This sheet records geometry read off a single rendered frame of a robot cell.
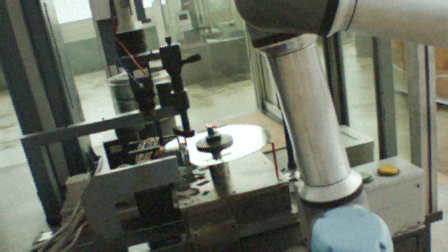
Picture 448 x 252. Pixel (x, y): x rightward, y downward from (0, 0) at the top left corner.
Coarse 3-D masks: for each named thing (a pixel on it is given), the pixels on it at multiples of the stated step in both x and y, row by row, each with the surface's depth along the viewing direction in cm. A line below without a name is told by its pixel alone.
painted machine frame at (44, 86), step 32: (0, 0) 140; (32, 0) 142; (0, 32) 143; (32, 32) 145; (0, 64) 145; (32, 64) 144; (64, 64) 160; (32, 96) 151; (64, 96) 152; (160, 96) 132; (32, 128) 153; (64, 128) 128; (96, 128) 130; (160, 128) 137; (32, 160) 127; (64, 160) 156; (96, 160) 179
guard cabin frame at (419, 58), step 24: (96, 24) 201; (336, 48) 128; (408, 48) 90; (432, 48) 88; (120, 72) 209; (336, 72) 130; (408, 72) 92; (432, 72) 89; (264, 96) 226; (408, 96) 94; (432, 96) 91; (432, 120) 92; (432, 144) 94; (432, 168) 96; (432, 192) 97
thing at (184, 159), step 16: (224, 128) 130; (240, 128) 127; (256, 128) 124; (176, 144) 123; (192, 144) 120; (240, 144) 113; (256, 144) 110; (192, 160) 107; (208, 160) 105; (224, 160) 103
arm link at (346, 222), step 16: (352, 208) 64; (320, 224) 62; (336, 224) 61; (352, 224) 60; (368, 224) 60; (384, 224) 59; (320, 240) 59; (336, 240) 58; (352, 240) 57; (368, 240) 57; (384, 240) 56
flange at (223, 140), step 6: (204, 138) 120; (210, 138) 115; (216, 138) 115; (222, 138) 117; (228, 138) 116; (198, 144) 116; (204, 144) 115; (210, 144) 114; (216, 144) 113; (222, 144) 113; (228, 144) 114
